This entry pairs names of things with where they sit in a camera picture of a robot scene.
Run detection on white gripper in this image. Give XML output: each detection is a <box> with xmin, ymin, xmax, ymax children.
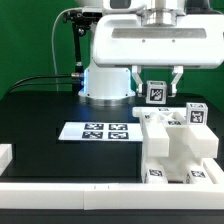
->
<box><xmin>92</xmin><ymin>0</ymin><xmax>224</xmax><ymax>97</ymax></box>

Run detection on white marker cube front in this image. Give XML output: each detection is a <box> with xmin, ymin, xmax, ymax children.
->
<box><xmin>146</xmin><ymin>80</ymin><xmax>167</xmax><ymax>104</ymax></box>

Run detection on white marker cube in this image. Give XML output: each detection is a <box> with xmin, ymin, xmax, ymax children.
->
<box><xmin>186</xmin><ymin>102</ymin><xmax>208</xmax><ymax>125</ymax></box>
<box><xmin>146</xmin><ymin>80</ymin><xmax>167</xmax><ymax>104</ymax></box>

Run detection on white chair seat part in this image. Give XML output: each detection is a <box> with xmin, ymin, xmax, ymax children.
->
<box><xmin>141</xmin><ymin>119</ymin><xmax>206</xmax><ymax>183</ymax></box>

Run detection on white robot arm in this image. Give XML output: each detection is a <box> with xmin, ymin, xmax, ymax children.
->
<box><xmin>76</xmin><ymin>0</ymin><xmax>224</xmax><ymax>104</ymax></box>

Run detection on white paper marker sheet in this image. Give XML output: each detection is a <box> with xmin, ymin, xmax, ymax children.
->
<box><xmin>59</xmin><ymin>122</ymin><xmax>143</xmax><ymax>142</ymax></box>

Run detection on white left fence bar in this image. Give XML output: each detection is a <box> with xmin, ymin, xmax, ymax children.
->
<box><xmin>0</xmin><ymin>144</ymin><xmax>13</xmax><ymax>176</ymax></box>

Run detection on white front fence bar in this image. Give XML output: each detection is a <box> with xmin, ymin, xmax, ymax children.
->
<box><xmin>0</xmin><ymin>183</ymin><xmax>224</xmax><ymax>210</ymax></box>

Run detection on black camera on stand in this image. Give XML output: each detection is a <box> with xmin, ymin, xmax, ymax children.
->
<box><xmin>63</xmin><ymin>8</ymin><xmax>102</xmax><ymax>77</ymax></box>

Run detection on white camera cable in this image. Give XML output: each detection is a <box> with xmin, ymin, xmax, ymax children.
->
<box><xmin>50</xmin><ymin>8</ymin><xmax>74</xmax><ymax>92</ymax></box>

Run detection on black cables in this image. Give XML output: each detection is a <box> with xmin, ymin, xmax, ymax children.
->
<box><xmin>7</xmin><ymin>73</ymin><xmax>84</xmax><ymax>94</ymax></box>

